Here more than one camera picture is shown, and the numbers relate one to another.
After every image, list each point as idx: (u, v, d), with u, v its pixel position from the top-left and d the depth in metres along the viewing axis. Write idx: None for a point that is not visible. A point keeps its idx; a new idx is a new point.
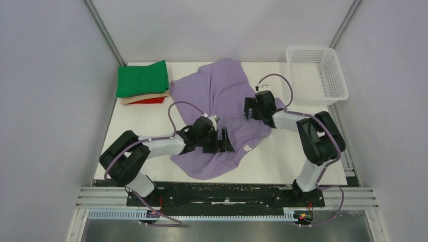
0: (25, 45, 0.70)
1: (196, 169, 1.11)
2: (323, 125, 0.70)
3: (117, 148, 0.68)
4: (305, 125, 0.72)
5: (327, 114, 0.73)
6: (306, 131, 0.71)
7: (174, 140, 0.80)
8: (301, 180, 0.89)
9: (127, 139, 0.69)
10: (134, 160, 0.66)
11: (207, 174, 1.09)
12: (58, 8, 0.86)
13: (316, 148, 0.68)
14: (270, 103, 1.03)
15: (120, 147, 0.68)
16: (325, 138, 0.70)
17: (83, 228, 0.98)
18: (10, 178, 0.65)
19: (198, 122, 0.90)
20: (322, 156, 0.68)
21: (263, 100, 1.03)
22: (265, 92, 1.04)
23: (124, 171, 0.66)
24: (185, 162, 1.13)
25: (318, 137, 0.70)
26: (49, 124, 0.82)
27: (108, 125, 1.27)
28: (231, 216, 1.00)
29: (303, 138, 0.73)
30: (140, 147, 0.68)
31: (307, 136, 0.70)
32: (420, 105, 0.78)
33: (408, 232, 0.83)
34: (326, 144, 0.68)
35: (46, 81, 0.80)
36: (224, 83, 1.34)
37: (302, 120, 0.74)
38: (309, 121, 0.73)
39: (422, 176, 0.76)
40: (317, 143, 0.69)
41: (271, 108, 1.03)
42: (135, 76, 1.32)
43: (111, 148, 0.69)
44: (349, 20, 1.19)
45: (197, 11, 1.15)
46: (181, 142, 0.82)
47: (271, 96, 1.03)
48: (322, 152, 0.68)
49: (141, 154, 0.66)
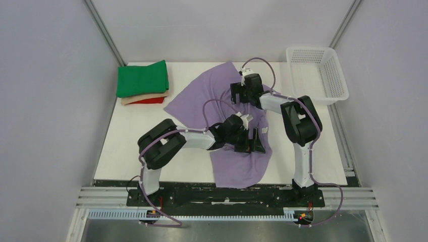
0: (25, 45, 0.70)
1: (234, 177, 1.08)
2: (305, 109, 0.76)
3: (155, 133, 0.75)
4: (287, 109, 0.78)
5: (309, 98, 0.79)
6: (287, 114, 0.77)
7: (206, 135, 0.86)
8: (297, 175, 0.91)
9: (167, 126, 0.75)
10: (170, 146, 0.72)
11: (253, 179, 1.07)
12: (58, 8, 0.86)
13: (296, 130, 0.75)
14: (258, 85, 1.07)
15: (159, 133, 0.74)
16: (306, 120, 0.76)
17: (83, 228, 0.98)
18: (10, 178, 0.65)
19: (228, 121, 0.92)
20: (301, 136, 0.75)
21: (251, 82, 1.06)
22: (254, 74, 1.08)
23: (160, 155, 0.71)
24: (220, 171, 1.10)
25: (298, 119, 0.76)
26: (49, 124, 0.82)
27: (108, 125, 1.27)
28: (231, 216, 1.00)
29: (285, 120, 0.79)
30: (178, 137, 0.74)
31: (288, 118, 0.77)
32: (419, 106, 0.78)
33: (408, 232, 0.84)
34: (306, 125, 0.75)
35: (45, 81, 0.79)
36: (221, 89, 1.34)
37: (285, 104, 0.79)
38: (291, 104, 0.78)
39: (422, 176, 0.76)
40: (297, 124, 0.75)
41: (259, 89, 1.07)
42: (135, 76, 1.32)
43: (150, 133, 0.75)
44: (348, 20, 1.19)
45: (197, 11, 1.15)
46: (212, 138, 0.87)
47: (259, 78, 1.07)
48: (302, 132, 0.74)
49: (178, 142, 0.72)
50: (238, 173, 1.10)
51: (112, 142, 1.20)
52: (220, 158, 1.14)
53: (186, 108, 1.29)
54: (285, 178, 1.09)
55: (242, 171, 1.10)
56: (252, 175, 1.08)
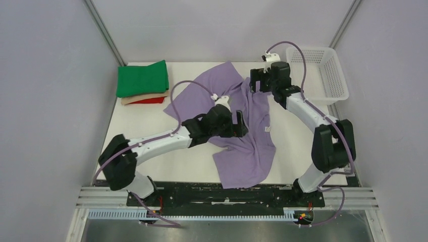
0: (26, 45, 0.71)
1: (239, 177, 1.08)
2: (342, 137, 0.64)
3: (107, 154, 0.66)
4: (324, 134, 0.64)
5: (351, 124, 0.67)
6: (322, 140, 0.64)
7: (175, 138, 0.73)
8: (303, 181, 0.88)
9: (117, 143, 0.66)
10: (120, 168, 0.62)
11: (258, 178, 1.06)
12: (58, 8, 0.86)
13: (326, 159, 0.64)
14: (286, 78, 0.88)
15: (111, 153, 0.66)
16: (339, 149, 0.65)
17: (83, 228, 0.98)
18: (11, 178, 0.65)
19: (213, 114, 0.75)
20: (329, 166, 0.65)
21: (278, 73, 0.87)
22: (283, 64, 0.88)
23: (112, 178, 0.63)
24: (227, 171, 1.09)
25: (332, 148, 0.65)
26: (50, 124, 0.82)
27: (108, 125, 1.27)
28: (231, 216, 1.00)
29: (316, 144, 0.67)
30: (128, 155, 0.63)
31: (323, 146, 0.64)
32: (419, 106, 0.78)
33: (408, 232, 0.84)
34: (337, 155, 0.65)
35: (46, 81, 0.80)
36: (222, 89, 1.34)
37: (322, 127, 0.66)
38: (329, 129, 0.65)
39: (422, 176, 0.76)
40: (330, 154, 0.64)
41: (285, 83, 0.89)
42: (135, 76, 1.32)
43: (104, 154, 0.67)
44: (348, 20, 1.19)
45: (197, 11, 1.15)
46: (185, 137, 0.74)
47: (289, 69, 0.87)
48: (330, 162, 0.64)
49: (125, 163, 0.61)
50: (244, 172, 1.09)
51: None
52: (224, 158, 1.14)
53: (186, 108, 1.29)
54: (286, 178, 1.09)
55: (248, 169, 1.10)
56: (258, 173, 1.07)
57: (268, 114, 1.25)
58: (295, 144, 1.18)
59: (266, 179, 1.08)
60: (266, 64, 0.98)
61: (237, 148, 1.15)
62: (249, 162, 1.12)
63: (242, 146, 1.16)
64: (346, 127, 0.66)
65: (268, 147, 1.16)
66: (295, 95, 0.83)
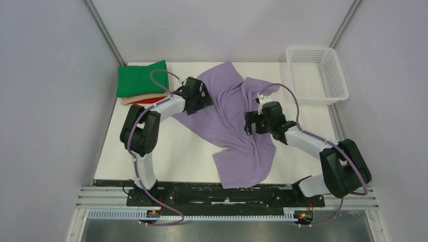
0: (26, 45, 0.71)
1: (240, 178, 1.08)
2: (348, 158, 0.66)
3: (130, 123, 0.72)
4: (331, 158, 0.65)
5: (353, 143, 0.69)
6: (331, 165, 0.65)
7: (174, 101, 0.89)
8: (306, 187, 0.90)
9: (137, 111, 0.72)
10: (149, 125, 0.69)
11: (258, 179, 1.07)
12: (58, 8, 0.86)
13: (342, 184, 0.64)
14: (279, 115, 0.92)
15: (134, 121, 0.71)
16: (350, 172, 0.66)
17: (83, 228, 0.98)
18: (10, 178, 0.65)
19: (191, 80, 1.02)
20: (346, 191, 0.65)
21: (271, 113, 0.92)
22: (274, 104, 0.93)
23: (146, 137, 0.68)
24: (227, 172, 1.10)
25: (343, 171, 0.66)
26: (49, 124, 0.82)
27: (108, 125, 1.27)
28: (231, 216, 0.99)
29: (325, 170, 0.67)
30: (152, 113, 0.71)
31: (334, 172, 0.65)
32: (419, 105, 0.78)
33: (408, 232, 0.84)
34: (351, 179, 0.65)
35: (46, 81, 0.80)
36: (222, 89, 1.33)
37: (326, 151, 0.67)
38: (334, 152, 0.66)
39: (422, 176, 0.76)
40: (343, 178, 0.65)
41: (280, 121, 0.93)
42: (136, 76, 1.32)
43: (126, 125, 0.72)
44: (348, 20, 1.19)
45: (197, 11, 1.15)
46: (180, 99, 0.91)
47: (280, 107, 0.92)
48: (347, 188, 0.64)
49: (153, 117, 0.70)
50: (244, 171, 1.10)
51: (113, 142, 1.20)
52: (224, 158, 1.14)
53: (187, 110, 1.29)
54: (285, 178, 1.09)
55: (248, 169, 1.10)
56: (258, 174, 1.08)
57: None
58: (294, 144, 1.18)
59: (266, 179, 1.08)
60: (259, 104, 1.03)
61: (237, 148, 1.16)
62: (249, 162, 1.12)
63: (241, 147, 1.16)
64: (350, 148, 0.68)
65: (268, 147, 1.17)
66: (289, 130, 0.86)
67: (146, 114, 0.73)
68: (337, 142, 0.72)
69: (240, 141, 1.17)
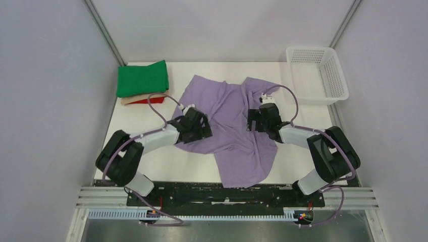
0: (25, 45, 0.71)
1: (241, 178, 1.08)
2: (335, 143, 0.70)
3: (109, 149, 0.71)
4: (317, 142, 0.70)
5: (339, 130, 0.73)
6: (318, 149, 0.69)
7: (166, 131, 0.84)
8: (304, 184, 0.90)
9: (118, 139, 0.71)
10: (128, 157, 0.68)
11: (259, 179, 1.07)
12: (58, 8, 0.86)
13: (330, 167, 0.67)
14: (275, 117, 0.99)
15: (114, 148, 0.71)
16: (338, 156, 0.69)
17: (83, 228, 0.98)
18: (10, 178, 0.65)
19: (192, 111, 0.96)
20: (336, 174, 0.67)
21: (268, 113, 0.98)
22: (270, 105, 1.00)
23: (121, 169, 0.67)
24: (228, 173, 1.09)
25: (331, 155, 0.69)
26: (49, 123, 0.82)
27: (109, 125, 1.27)
28: (231, 216, 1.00)
29: (313, 155, 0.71)
30: (134, 145, 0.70)
31: (321, 155, 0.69)
32: (419, 105, 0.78)
33: (408, 232, 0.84)
34: (339, 162, 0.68)
35: (46, 81, 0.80)
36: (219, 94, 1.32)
37: (313, 137, 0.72)
38: (320, 138, 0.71)
39: (422, 176, 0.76)
40: (330, 161, 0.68)
41: (277, 121, 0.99)
42: (135, 76, 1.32)
43: (105, 152, 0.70)
44: (348, 20, 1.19)
45: (197, 11, 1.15)
46: (173, 130, 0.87)
47: (276, 109, 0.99)
48: (336, 170, 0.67)
49: (135, 150, 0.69)
50: (244, 171, 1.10)
51: None
52: (225, 159, 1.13)
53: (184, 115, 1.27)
54: (286, 178, 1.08)
55: (249, 169, 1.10)
56: (258, 173, 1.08)
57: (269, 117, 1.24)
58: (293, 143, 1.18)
59: (266, 178, 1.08)
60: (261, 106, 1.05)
61: (237, 148, 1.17)
62: (250, 162, 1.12)
63: (241, 146, 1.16)
64: (335, 133, 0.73)
65: (269, 146, 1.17)
66: (283, 127, 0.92)
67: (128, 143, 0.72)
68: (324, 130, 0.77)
69: (241, 141, 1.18)
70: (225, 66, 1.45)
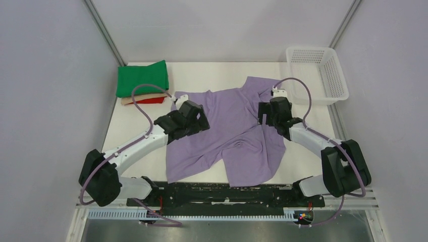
0: (26, 45, 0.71)
1: (247, 178, 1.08)
2: (351, 161, 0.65)
3: (86, 172, 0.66)
4: (332, 159, 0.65)
5: (356, 144, 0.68)
6: (333, 166, 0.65)
7: (151, 138, 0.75)
8: (305, 186, 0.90)
9: (92, 162, 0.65)
10: (101, 182, 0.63)
11: (264, 177, 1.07)
12: (58, 8, 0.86)
13: (340, 184, 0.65)
14: (286, 111, 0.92)
15: (89, 171, 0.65)
16: (351, 173, 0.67)
17: (83, 228, 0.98)
18: (11, 178, 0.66)
19: (186, 106, 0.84)
20: (345, 191, 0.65)
21: (278, 107, 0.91)
22: (281, 99, 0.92)
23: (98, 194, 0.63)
24: (234, 172, 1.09)
25: (343, 173, 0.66)
26: (50, 123, 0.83)
27: (109, 125, 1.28)
28: (232, 216, 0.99)
29: (325, 167, 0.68)
30: (107, 168, 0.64)
31: (333, 172, 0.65)
32: (419, 106, 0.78)
33: (408, 232, 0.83)
34: (350, 179, 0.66)
35: (46, 81, 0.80)
36: (216, 101, 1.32)
37: (328, 150, 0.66)
38: (336, 153, 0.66)
39: (422, 176, 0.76)
40: (342, 178, 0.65)
41: (286, 117, 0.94)
42: (135, 76, 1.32)
43: (83, 174, 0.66)
44: (348, 20, 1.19)
45: (197, 11, 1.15)
46: (160, 135, 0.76)
47: (287, 103, 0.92)
48: (345, 187, 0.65)
49: (106, 174, 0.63)
50: (251, 169, 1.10)
51: (113, 142, 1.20)
52: (230, 160, 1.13)
53: None
54: (286, 178, 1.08)
55: (254, 168, 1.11)
56: (263, 172, 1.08)
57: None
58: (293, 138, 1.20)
59: (272, 177, 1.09)
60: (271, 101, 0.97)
61: (246, 146, 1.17)
62: (254, 161, 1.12)
63: (250, 145, 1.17)
64: (353, 149, 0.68)
65: (278, 147, 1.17)
66: (295, 126, 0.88)
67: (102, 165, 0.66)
68: (340, 142, 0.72)
69: (250, 140, 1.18)
70: (225, 66, 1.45)
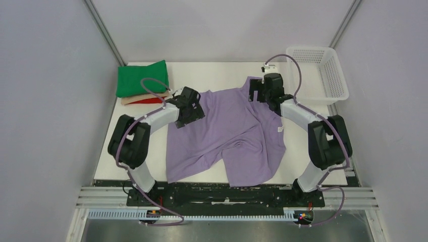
0: (25, 45, 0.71)
1: (247, 178, 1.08)
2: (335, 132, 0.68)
3: (118, 135, 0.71)
4: (317, 130, 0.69)
5: (341, 119, 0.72)
6: (317, 136, 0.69)
7: (168, 109, 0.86)
8: (302, 180, 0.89)
9: (124, 123, 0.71)
10: (138, 139, 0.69)
11: (264, 178, 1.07)
12: (58, 8, 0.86)
13: (323, 155, 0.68)
14: (278, 88, 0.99)
15: (122, 132, 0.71)
16: (335, 145, 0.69)
17: (83, 228, 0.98)
18: (11, 178, 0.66)
19: (187, 89, 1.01)
20: (327, 162, 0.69)
21: (272, 84, 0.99)
22: (275, 75, 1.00)
23: (133, 152, 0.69)
24: (234, 173, 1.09)
25: (328, 144, 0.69)
26: (49, 124, 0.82)
27: (109, 125, 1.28)
28: (232, 216, 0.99)
29: (311, 139, 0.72)
30: (142, 125, 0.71)
31: (317, 142, 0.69)
32: (418, 106, 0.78)
33: (407, 232, 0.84)
34: (334, 151, 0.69)
35: (46, 81, 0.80)
36: (216, 101, 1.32)
37: (315, 123, 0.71)
38: (321, 125, 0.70)
39: (422, 176, 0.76)
40: (325, 149, 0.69)
41: (279, 93, 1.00)
42: (135, 76, 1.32)
43: (115, 137, 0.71)
44: (349, 20, 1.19)
45: (197, 11, 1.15)
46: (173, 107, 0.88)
47: (280, 80, 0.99)
48: (327, 158, 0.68)
49: (142, 131, 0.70)
50: (251, 169, 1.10)
51: None
52: (230, 160, 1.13)
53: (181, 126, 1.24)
54: (287, 178, 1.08)
55: (254, 168, 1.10)
56: (264, 172, 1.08)
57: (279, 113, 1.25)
58: (292, 137, 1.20)
59: (273, 177, 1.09)
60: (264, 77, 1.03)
61: (246, 145, 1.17)
62: (255, 161, 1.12)
63: (250, 144, 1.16)
64: (337, 124, 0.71)
65: (278, 147, 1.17)
66: (286, 101, 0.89)
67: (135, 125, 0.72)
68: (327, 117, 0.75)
69: (250, 140, 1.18)
70: (225, 66, 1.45)
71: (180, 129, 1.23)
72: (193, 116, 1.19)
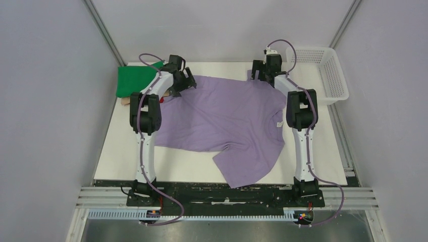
0: (25, 45, 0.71)
1: (248, 176, 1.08)
2: (311, 102, 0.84)
3: (134, 109, 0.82)
4: (294, 97, 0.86)
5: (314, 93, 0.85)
6: (292, 102, 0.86)
7: (164, 77, 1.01)
8: (297, 171, 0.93)
9: (136, 99, 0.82)
10: (153, 107, 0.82)
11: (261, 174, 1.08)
12: (58, 8, 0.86)
13: (293, 117, 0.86)
14: (276, 65, 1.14)
15: (137, 108, 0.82)
16: (306, 111, 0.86)
17: (83, 228, 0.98)
18: (10, 179, 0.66)
19: (173, 56, 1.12)
20: (297, 123, 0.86)
21: (270, 60, 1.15)
22: (274, 54, 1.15)
23: (153, 119, 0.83)
24: (234, 171, 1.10)
25: (300, 110, 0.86)
26: (50, 124, 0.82)
27: (108, 125, 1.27)
28: (231, 216, 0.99)
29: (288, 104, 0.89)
30: (150, 98, 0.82)
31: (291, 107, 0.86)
32: (418, 106, 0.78)
33: (407, 232, 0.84)
34: (304, 115, 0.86)
35: (46, 82, 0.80)
36: (216, 98, 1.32)
37: (293, 92, 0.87)
38: (298, 94, 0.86)
39: (422, 176, 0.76)
40: (297, 113, 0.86)
41: (276, 69, 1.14)
42: (135, 76, 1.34)
43: (132, 112, 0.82)
44: (349, 20, 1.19)
45: (197, 11, 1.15)
46: (167, 74, 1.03)
47: (278, 58, 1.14)
48: (297, 120, 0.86)
49: (154, 100, 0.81)
50: (250, 167, 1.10)
51: (113, 142, 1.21)
52: (230, 159, 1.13)
53: (181, 124, 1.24)
54: (287, 178, 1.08)
55: (254, 164, 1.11)
56: (262, 169, 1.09)
57: (280, 109, 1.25)
58: (291, 137, 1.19)
59: (273, 177, 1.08)
60: (266, 56, 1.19)
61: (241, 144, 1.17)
62: (253, 157, 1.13)
63: (244, 142, 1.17)
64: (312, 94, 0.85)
65: (276, 141, 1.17)
66: (279, 75, 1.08)
67: (145, 99, 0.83)
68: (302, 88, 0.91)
69: (248, 137, 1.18)
70: (225, 66, 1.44)
71: (180, 128, 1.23)
72: (185, 84, 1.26)
